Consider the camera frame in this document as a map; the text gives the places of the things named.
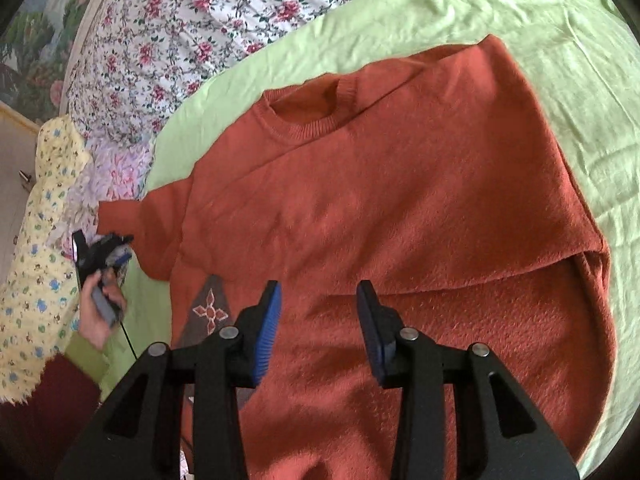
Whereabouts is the rust orange knit sweater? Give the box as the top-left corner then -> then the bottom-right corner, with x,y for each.
99,36 -> 616,479

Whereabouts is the dark red sleeve forearm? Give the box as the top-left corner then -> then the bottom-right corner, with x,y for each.
1,333 -> 106,479

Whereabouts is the person's left hand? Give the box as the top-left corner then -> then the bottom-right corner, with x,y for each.
78,269 -> 127,352

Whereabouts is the purple pink floral pillow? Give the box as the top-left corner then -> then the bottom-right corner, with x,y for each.
48,140 -> 154,258

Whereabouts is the yellow floral pillow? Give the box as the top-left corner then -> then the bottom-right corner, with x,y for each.
1,115 -> 90,403

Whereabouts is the red floral white quilt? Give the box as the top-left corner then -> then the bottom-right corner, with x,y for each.
64,0 -> 350,146

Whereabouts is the light green bed sheet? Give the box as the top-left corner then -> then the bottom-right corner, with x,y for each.
131,0 -> 639,472

